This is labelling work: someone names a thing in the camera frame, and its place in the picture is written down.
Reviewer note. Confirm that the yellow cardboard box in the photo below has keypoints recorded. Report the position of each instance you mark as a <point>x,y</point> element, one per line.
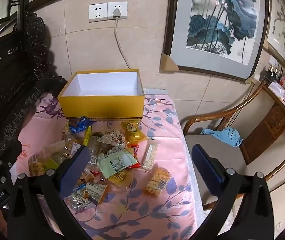
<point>102,105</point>

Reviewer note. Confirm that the blue cloth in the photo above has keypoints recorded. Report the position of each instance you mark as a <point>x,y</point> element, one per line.
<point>226,136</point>

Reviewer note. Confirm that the dark carved wooden furniture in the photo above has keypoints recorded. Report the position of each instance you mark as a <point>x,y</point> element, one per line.
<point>10,67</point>

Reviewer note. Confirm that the cardboard corner protector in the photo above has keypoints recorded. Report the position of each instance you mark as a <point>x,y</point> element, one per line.
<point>253,79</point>
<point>168,63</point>

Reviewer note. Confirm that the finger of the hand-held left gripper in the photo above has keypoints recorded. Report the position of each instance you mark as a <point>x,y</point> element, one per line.
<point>13,152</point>

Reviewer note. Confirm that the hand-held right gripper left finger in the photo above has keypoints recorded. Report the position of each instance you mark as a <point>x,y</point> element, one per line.
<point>73,172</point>

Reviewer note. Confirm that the white wall socket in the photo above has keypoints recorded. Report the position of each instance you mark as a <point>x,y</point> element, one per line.
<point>122,7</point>
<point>98,12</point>

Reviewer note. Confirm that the blue snack packet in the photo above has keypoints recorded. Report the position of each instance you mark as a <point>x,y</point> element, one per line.
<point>82,125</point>

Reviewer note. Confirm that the grey plug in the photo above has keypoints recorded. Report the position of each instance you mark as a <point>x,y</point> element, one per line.
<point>116,13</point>

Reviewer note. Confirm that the pile of mixed snack packets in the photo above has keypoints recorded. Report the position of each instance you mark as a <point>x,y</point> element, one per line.
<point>113,140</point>

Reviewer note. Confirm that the framed lotus painting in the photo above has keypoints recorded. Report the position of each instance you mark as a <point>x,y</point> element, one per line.
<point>220,17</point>

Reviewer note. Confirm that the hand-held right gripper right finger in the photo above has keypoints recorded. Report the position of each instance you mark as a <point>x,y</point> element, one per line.
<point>207,170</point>

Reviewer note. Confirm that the white long snack bar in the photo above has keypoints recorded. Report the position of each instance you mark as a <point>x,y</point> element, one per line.
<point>151,155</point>

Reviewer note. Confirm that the pink floral box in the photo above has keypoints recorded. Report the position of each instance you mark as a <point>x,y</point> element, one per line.
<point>283,90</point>

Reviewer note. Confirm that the wooden armchair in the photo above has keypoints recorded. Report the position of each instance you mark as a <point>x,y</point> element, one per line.
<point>270,130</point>

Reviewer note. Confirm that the pale green snack packet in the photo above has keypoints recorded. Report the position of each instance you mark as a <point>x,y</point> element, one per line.
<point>115,164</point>

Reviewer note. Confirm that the grey seat cushion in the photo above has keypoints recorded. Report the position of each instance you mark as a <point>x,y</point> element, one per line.
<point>232,160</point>

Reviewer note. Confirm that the clear orange puffed snack bag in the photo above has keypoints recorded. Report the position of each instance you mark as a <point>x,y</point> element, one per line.
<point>157,182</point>

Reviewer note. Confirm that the yellow snack packet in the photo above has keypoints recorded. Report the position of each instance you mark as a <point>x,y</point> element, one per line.
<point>133,133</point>

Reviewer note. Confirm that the pink floral tablecloth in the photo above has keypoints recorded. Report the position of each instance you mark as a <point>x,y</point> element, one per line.
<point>167,135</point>

